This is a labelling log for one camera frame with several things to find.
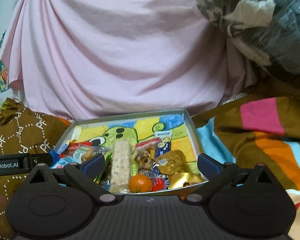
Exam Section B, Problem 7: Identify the tangerine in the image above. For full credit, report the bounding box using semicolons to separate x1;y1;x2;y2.
129;174;153;193

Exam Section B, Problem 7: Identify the grey shallow tray box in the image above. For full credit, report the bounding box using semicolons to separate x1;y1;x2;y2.
54;108;209;198

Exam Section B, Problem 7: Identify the pink sausage packet red top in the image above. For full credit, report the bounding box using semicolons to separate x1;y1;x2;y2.
67;142;95;162

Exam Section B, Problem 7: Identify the blue stick snack packet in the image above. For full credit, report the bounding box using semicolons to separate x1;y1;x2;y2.
155;131;173;159

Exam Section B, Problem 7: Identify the gold foil snack packet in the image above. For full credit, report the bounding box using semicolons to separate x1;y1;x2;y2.
156;150;188;175

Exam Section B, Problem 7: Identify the brown patterned blanket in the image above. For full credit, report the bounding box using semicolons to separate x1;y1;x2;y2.
0;97;73;240

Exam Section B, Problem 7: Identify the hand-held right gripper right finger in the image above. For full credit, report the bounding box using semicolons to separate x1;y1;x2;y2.
184;153;279;204

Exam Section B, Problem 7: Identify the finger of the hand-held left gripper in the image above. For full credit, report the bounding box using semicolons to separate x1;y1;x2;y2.
27;149;60;169

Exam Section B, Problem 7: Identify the yellow-backed cracker packet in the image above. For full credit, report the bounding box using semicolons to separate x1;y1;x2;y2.
105;140;138;195

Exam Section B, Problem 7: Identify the wall poster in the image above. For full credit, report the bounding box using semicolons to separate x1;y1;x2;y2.
0;30;11;93

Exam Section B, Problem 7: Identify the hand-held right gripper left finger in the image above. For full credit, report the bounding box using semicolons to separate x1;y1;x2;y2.
21;153;118;204

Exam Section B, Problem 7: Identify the gold packet with brown print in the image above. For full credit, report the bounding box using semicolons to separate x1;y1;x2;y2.
169;172;205;190

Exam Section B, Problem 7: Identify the small red clear snack packet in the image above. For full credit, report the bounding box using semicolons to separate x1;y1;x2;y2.
150;172;170;192

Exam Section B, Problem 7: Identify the colourful cartoon blanket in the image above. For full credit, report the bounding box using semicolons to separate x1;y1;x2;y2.
190;76;300;240

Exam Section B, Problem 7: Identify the braised egg packet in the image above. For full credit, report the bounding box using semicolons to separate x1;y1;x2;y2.
133;142;157;174

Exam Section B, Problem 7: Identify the pink bed sheet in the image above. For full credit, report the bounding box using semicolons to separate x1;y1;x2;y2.
0;0;260;122

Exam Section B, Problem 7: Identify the plastic bag of clothes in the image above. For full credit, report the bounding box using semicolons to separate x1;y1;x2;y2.
195;0;300;75

